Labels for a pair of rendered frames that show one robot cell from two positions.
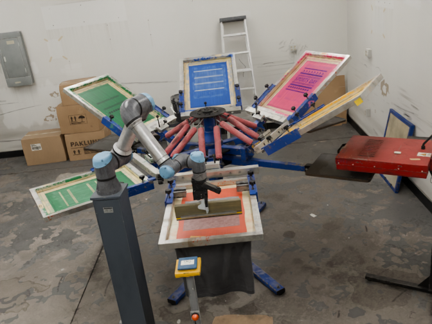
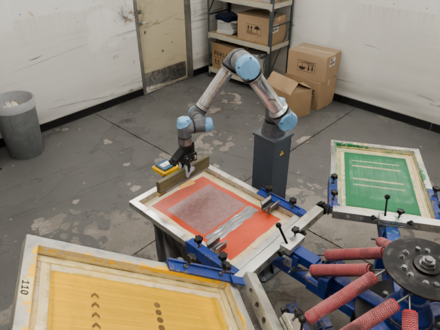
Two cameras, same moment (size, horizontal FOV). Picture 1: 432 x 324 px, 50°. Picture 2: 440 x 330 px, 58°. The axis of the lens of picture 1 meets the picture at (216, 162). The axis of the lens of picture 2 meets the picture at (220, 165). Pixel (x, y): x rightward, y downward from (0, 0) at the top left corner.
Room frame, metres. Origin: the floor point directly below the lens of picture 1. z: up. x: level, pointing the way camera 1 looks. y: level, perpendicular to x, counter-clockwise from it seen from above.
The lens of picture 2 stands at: (3.73, -1.22, 2.40)
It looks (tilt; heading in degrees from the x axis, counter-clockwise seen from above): 33 degrees down; 131
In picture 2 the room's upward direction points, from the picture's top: straight up
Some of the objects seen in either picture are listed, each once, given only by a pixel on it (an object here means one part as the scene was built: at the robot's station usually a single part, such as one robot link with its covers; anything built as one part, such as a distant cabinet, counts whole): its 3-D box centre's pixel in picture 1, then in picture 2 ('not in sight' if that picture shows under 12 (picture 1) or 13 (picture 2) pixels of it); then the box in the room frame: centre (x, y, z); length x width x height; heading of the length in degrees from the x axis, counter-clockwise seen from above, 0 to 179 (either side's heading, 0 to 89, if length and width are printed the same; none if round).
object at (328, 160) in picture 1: (287, 164); not in sight; (3.28, -0.55, 0.91); 1.34 x 0.40 x 0.08; 57
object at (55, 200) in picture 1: (107, 171); (384, 181); (3.22, 0.82, 1.05); 1.08 x 0.61 x 0.23; 117
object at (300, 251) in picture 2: not in sight; (301, 255); (3.15, 0.04, 1.02); 0.17 x 0.06 x 0.05; 177
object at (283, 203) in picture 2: (171, 195); (279, 205); (2.84, 0.33, 0.98); 0.30 x 0.05 x 0.07; 177
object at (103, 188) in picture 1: (107, 182); (274, 125); (2.55, 0.66, 1.25); 0.15 x 0.15 x 0.10
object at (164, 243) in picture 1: (211, 208); (215, 210); (2.58, 0.07, 0.97); 0.79 x 0.58 x 0.04; 177
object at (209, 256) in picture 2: (252, 187); (210, 258); (2.81, -0.22, 0.98); 0.30 x 0.05 x 0.07; 177
